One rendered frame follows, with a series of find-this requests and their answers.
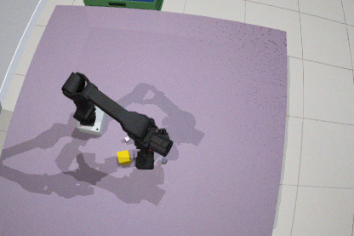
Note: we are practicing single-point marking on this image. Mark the yellow cube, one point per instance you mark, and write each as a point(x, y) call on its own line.
point(124, 158)

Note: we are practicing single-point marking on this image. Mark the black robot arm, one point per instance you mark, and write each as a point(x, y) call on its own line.
point(134, 124)

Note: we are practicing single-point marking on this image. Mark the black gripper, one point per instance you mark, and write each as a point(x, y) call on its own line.
point(145, 158)

